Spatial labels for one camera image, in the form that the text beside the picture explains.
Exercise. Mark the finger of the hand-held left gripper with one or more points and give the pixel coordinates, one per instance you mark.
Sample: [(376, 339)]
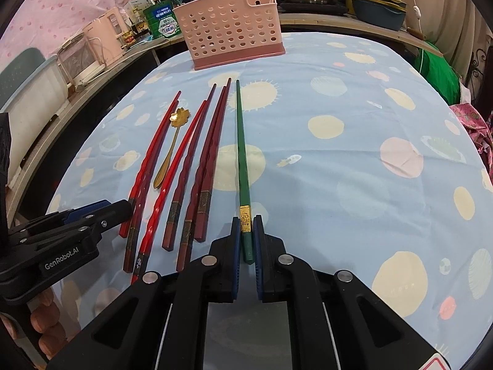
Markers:
[(57, 235), (115, 212)]

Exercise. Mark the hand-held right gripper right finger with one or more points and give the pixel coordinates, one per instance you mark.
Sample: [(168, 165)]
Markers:
[(260, 266)]

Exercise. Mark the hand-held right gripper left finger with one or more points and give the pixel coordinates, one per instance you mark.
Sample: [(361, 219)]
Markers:
[(235, 266)]

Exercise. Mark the dark red chopstick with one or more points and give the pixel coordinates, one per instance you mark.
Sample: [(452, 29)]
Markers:
[(171, 231), (201, 227), (184, 250)]

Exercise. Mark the green chopstick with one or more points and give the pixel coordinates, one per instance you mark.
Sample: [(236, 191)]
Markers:
[(242, 177)]

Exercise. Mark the gold flower spoon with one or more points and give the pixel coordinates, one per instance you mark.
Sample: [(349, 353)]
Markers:
[(181, 117)]

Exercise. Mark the pink perforated utensil basket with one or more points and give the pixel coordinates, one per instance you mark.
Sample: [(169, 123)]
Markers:
[(231, 34)]

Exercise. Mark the person's left hand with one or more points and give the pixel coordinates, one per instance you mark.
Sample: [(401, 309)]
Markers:
[(46, 316)]

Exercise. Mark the blue planet print tablecloth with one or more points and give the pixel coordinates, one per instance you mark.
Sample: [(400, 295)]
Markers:
[(327, 162)]

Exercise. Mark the white plastic bin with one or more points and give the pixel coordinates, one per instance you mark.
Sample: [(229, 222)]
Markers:
[(32, 84)]

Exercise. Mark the dark sauce bottles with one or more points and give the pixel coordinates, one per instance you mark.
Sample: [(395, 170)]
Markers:
[(134, 29)]

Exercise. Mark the pink kitchen appliance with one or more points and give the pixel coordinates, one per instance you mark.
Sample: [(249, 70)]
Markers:
[(106, 27)]

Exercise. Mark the green printed box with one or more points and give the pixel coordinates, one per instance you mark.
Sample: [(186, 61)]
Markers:
[(165, 21)]

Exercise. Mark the pink dotted curtain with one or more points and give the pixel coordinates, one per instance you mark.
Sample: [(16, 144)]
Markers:
[(61, 4)]

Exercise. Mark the pink patterned cloth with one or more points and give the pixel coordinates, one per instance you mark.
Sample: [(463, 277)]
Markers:
[(475, 127)]

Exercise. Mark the green cloth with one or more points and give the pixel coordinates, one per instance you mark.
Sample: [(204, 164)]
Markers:
[(439, 71)]

